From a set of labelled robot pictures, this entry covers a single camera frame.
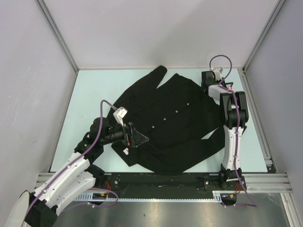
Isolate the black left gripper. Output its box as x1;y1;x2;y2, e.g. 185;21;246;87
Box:
100;118;148;147

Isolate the black button-up shirt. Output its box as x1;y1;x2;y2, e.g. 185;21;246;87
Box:
111;66;225;175

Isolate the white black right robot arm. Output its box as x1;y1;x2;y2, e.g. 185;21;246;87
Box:
201;68;249;190

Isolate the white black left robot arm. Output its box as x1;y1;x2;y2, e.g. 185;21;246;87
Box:
24;118;149;227

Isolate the black open display box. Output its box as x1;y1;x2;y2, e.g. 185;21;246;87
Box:
223;82;234;89

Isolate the white shirt label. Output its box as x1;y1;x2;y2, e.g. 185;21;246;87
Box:
123;148;129;155

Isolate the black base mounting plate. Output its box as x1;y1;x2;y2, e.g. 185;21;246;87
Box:
96;173;246;191

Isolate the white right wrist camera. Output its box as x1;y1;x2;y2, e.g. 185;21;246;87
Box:
209;67;223;81

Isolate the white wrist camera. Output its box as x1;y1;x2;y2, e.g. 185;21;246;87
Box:
113;107;128;126
209;67;223;81

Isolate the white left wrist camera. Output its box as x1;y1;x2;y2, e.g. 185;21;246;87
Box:
113;107;128;126

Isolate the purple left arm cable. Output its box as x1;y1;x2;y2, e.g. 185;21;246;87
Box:
20;99;119;227

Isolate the white slotted cable duct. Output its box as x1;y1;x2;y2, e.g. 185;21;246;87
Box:
74;191;222;203

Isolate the aluminium frame rail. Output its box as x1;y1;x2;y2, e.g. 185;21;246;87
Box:
34;172;291;192

